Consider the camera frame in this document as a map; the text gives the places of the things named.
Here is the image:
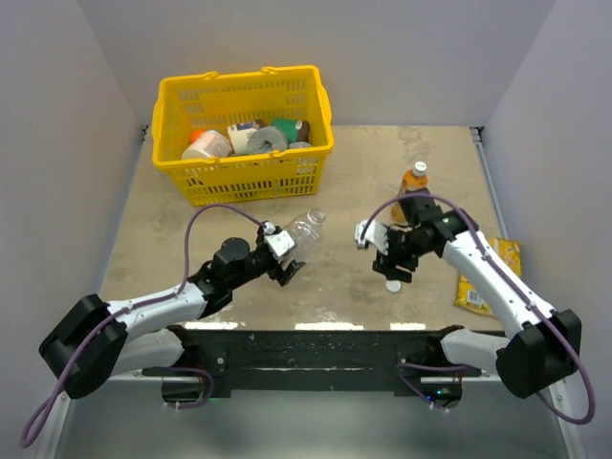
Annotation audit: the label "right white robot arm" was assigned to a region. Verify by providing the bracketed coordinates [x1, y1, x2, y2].
[355, 188, 593, 399]

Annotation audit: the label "large white bottle cap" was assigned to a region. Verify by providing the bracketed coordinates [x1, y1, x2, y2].
[385, 280, 402, 293]

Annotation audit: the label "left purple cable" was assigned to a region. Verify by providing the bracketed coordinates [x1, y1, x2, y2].
[18, 203, 273, 450]

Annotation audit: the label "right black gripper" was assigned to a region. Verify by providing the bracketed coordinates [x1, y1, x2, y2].
[372, 224, 432, 282]

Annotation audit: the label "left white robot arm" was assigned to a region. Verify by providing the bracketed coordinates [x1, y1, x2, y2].
[39, 228, 308, 399]

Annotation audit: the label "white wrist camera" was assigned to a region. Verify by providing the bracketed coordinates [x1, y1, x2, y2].
[354, 220, 388, 255]
[263, 221, 296, 262]

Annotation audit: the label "grey tape roll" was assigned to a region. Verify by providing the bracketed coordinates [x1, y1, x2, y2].
[247, 126, 289, 155]

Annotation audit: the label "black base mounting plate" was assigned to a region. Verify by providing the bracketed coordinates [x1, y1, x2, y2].
[143, 326, 481, 408]

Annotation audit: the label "green packet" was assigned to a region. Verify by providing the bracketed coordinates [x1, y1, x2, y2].
[271, 118, 302, 143]

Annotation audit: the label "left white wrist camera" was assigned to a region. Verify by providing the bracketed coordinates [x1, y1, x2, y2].
[263, 221, 296, 262]

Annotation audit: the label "white bottle orange cap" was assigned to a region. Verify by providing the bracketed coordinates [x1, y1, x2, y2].
[181, 129, 233, 160]

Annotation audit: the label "yellow plastic shopping basket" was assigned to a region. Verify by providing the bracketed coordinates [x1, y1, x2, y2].
[151, 65, 334, 207]

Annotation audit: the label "brown packet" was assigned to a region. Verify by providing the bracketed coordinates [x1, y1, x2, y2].
[295, 120, 311, 142]

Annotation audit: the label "yellow snack bag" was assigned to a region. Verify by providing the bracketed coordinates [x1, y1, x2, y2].
[452, 236, 523, 317]

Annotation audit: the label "white labelled carton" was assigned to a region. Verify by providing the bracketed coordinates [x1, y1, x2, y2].
[227, 120, 267, 155]

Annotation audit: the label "clear plastic bottle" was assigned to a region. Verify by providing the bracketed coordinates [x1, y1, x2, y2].
[282, 208, 326, 268]

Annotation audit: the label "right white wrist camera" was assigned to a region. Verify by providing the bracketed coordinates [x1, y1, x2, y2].
[354, 220, 388, 255]

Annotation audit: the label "orange drink bottle blue label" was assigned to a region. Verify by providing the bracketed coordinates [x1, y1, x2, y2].
[390, 161, 428, 225]

